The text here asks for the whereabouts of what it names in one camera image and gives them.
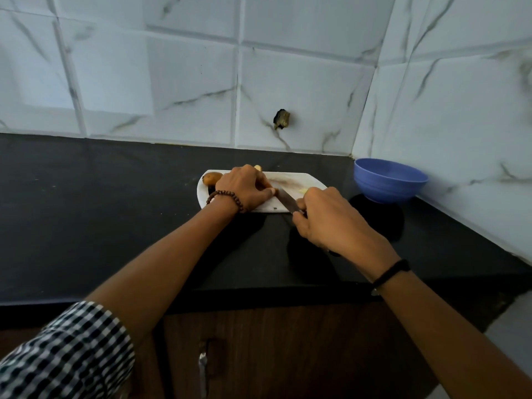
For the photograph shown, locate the person's right hand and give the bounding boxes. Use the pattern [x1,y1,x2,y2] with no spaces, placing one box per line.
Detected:
[292,186,402,283]

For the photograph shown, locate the person's left hand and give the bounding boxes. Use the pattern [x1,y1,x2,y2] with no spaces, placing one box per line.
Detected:
[214,164,277,212]

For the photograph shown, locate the steel kitchen knife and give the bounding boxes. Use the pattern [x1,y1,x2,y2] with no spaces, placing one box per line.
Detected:
[275,187,341,258]

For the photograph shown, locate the white cutting board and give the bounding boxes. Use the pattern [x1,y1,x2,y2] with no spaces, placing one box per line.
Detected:
[196,170,328,214]

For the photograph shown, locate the blue plastic bowl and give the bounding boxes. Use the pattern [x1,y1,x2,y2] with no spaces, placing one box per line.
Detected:
[354,158,429,204]

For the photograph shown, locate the person's right forearm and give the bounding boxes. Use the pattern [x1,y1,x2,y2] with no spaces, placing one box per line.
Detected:
[378,269,532,399]

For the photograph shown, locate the person's left forearm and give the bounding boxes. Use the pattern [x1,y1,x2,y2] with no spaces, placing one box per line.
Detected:
[85,201,241,350]

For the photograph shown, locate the black wristband with charm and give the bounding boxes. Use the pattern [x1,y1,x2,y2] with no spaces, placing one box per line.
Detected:
[370,259,411,297]

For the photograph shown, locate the black white checkered shirt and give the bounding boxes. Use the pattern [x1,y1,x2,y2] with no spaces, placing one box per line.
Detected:
[0,301,136,399]

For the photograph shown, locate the brown bead bracelet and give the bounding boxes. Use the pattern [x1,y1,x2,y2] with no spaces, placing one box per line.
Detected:
[206,190,247,214]

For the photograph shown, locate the metal cabinet handle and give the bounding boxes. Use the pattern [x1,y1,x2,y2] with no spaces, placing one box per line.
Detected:
[198,352,209,399]

